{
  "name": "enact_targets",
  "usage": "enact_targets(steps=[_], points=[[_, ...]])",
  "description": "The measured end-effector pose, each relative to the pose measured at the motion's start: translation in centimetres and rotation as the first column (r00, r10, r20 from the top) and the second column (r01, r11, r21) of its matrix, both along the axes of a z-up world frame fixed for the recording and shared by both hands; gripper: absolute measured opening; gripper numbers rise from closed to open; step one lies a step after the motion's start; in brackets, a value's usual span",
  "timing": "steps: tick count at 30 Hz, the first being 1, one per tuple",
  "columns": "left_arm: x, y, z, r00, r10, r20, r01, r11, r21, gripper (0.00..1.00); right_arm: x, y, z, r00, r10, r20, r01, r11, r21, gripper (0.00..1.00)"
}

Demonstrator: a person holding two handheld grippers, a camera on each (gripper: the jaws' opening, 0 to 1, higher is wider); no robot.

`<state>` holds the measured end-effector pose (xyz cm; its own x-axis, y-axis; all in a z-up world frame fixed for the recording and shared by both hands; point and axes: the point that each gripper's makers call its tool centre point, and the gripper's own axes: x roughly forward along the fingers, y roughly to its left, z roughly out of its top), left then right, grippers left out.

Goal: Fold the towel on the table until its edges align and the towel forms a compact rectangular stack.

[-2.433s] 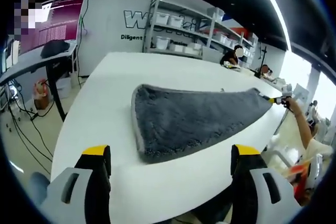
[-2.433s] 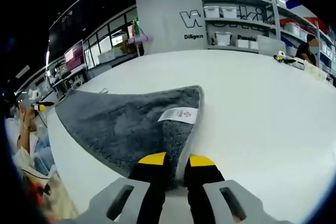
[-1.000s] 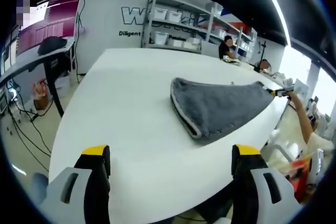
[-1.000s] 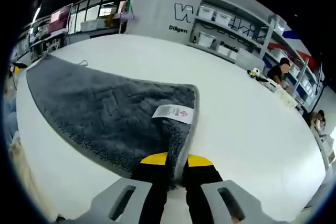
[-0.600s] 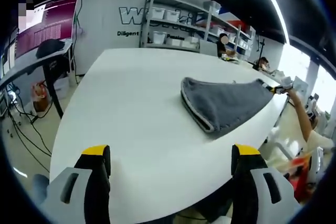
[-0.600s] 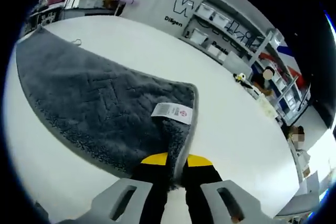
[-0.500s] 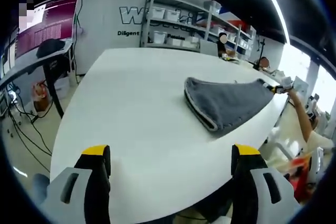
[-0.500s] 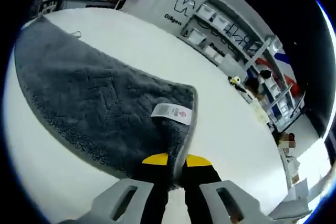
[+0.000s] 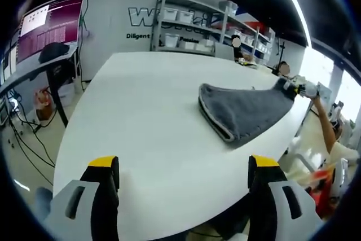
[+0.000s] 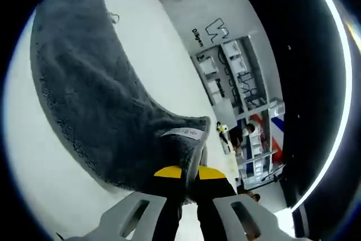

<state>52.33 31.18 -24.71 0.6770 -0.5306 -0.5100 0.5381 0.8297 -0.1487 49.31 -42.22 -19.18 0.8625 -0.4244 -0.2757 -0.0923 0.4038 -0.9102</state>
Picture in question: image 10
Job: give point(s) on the white lettered partition panel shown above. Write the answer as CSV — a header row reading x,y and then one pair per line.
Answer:
x,y
225,4

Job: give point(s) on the grey metal shelf unit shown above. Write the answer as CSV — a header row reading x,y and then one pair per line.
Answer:
x,y
255,66

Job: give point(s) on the red blue wall banner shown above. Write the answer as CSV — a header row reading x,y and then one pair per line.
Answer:
x,y
277,122

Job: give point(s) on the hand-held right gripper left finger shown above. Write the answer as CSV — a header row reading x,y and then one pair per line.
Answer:
x,y
172,190

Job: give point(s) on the small white yellow object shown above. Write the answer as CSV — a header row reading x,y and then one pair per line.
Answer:
x,y
222,128

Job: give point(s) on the ceiling strip light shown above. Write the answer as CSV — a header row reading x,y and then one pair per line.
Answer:
x,y
349,63

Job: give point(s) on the grey fluffy towel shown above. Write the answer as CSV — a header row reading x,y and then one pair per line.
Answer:
x,y
93,83

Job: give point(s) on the white table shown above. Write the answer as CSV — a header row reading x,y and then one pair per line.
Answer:
x,y
42,167

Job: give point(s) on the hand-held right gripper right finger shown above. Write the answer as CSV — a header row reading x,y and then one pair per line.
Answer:
x,y
214,193

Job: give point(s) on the group of white storage bins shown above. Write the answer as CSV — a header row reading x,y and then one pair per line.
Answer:
x,y
208,66

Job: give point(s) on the person's right hand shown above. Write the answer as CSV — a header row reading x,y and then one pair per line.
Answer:
x,y
253,235

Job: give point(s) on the grey flat panel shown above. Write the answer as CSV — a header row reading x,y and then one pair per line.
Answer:
x,y
225,111

